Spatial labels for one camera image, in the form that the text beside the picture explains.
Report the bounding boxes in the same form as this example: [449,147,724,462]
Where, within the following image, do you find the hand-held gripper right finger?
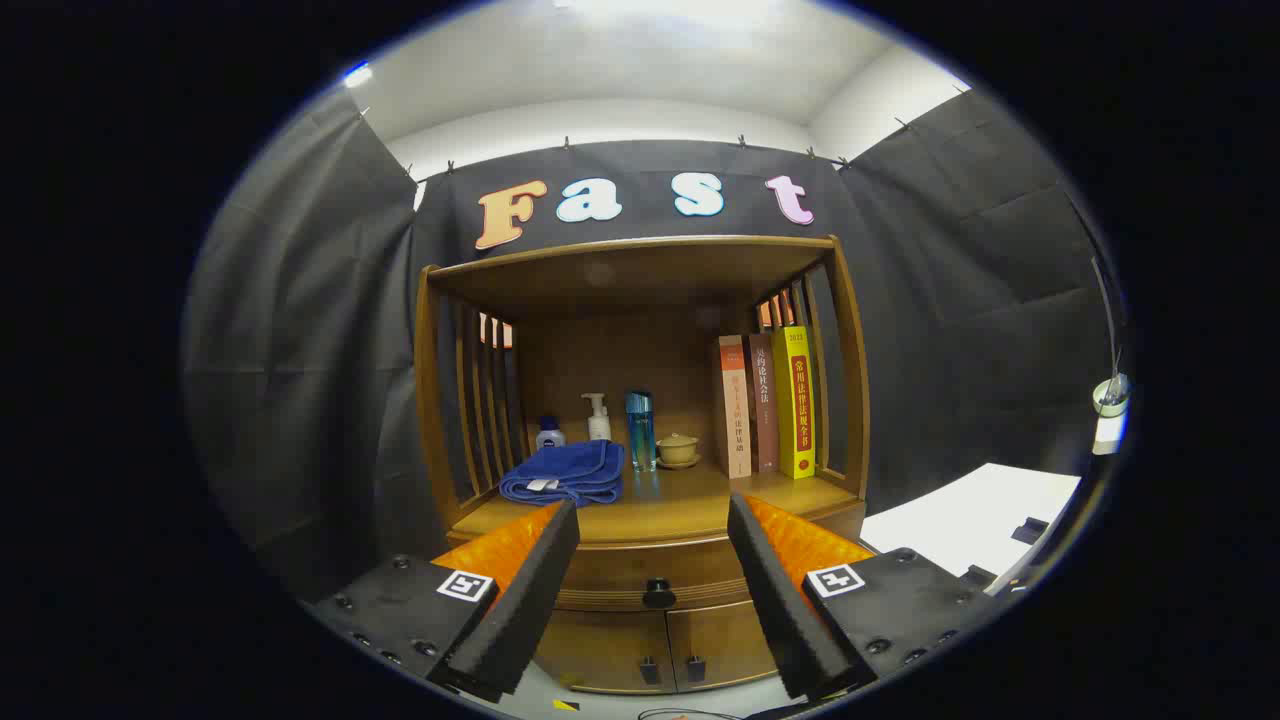
[727,490,1001,703]

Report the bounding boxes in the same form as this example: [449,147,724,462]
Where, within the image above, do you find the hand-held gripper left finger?
[305,498,582,705]

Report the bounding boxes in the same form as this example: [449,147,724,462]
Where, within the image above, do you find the brown wooden drawer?
[447,503,867,613]

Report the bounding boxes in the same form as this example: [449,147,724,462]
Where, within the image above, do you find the wooden cabinet door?
[533,608,673,695]
[666,600,779,693]

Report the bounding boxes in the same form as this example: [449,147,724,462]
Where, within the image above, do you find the wooden countertop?
[445,462,861,546]

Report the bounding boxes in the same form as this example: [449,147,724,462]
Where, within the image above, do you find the brown wooden cabinet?
[413,235,871,696]

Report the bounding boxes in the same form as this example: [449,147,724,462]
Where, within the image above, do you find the folded blue towel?
[498,440,627,508]

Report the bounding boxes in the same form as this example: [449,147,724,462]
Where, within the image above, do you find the brown book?
[747,333,781,474]

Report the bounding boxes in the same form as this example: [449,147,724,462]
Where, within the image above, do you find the beige book with orange band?
[716,335,753,480]

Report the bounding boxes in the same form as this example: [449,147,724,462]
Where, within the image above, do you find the white table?
[860,462,1083,591]

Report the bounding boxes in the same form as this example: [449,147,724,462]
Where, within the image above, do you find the yellow book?
[771,325,817,480]

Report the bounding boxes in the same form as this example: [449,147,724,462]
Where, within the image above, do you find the blue glass bottle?
[625,391,658,473]

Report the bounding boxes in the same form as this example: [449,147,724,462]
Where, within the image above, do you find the white cylindrical device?
[1090,373,1133,456]

